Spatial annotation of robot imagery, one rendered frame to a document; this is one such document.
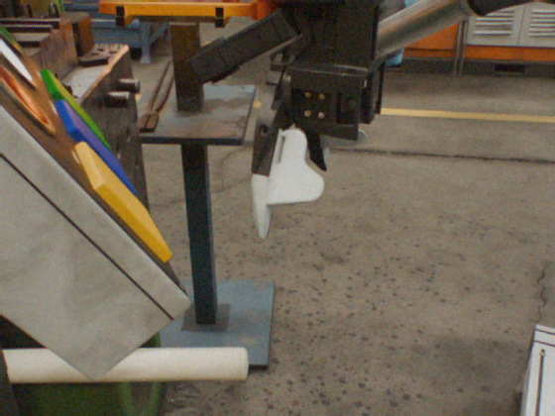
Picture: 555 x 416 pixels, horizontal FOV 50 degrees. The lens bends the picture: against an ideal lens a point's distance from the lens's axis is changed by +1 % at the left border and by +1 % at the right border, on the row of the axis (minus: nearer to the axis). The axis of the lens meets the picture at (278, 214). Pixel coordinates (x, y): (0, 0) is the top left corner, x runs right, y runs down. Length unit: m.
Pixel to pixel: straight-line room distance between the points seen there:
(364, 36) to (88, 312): 0.28
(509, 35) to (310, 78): 4.08
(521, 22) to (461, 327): 2.94
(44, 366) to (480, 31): 3.98
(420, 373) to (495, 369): 0.21
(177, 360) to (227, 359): 0.07
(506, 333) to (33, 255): 1.73
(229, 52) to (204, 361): 0.45
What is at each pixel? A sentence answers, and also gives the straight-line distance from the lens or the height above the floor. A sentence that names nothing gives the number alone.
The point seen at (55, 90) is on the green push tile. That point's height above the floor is 1.04.
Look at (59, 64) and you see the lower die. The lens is 1.06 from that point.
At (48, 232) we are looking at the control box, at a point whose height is 1.03.
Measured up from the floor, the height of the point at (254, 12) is 0.96.
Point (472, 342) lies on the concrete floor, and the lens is 1.90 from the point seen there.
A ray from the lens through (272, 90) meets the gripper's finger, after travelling 0.48.
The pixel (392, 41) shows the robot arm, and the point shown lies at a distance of 1.41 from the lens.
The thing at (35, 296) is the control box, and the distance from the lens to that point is 0.36.
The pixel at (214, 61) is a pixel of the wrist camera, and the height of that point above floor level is 1.06.
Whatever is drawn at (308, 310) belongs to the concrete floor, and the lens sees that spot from 1.93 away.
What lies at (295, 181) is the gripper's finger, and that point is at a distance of 0.48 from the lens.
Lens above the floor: 1.20
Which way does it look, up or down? 29 degrees down
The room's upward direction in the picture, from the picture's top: straight up
